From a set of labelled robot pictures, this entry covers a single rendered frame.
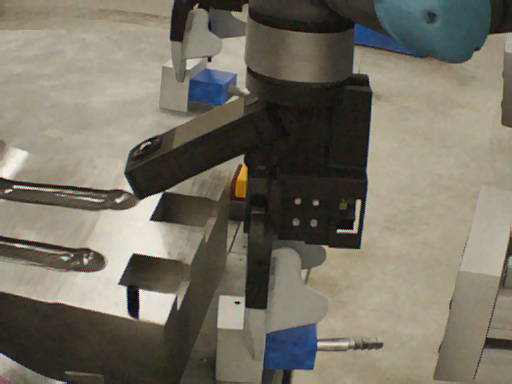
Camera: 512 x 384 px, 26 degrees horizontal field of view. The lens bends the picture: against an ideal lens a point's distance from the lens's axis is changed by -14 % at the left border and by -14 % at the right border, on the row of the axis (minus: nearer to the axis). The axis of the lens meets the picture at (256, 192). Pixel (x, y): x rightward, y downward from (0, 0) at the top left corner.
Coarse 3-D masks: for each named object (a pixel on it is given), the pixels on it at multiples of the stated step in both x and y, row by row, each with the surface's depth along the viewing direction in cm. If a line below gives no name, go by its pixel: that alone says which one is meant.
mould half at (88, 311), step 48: (0, 144) 109; (192, 192) 103; (48, 240) 94; (96, 240) 95; (144, 240) 95; (192, 240) 96; (0, 288) 87; (48, 288) 87; (96, 288) 88; (192, 288) 95; (0, 336) 88; (48, 336) 87; (96, 336) 86; (144, 336) 85; (192, 336) 97
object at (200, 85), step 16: (192, 64) 141; (192, 80) 140; (208, 80) 140; (224, 80) 140; (160, 96) 142; (176, 96) 142; (192, 96) 141; (208, 96) 140; (224, 96) 141; (240, 96) 141
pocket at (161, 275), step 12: (132, 252) 93; (132, 264) 94; (144, 264) 94; (156, 264) 93; (168, 264) 93; (180, 264) 93; (132, 276) 94; (144, 276) 94; (156, 276) 94; (168, 276) 94; (180, 276) 94; (144, 288) 94; (156, 288) 94; (168, 288) 94; (180, 288) 92; (180, 300) 91
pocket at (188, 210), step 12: (168, 192) 103; (156, 204) 101; (168, 204) 103; (180, 204) 103; (192, 204) 103; (204, 204) 103; (216, 204) 102; (156, 216) 101; (168, 216) 104; (180, 216) 104; (192, 216) 104; (204, 216) 103; (216, 216) 103
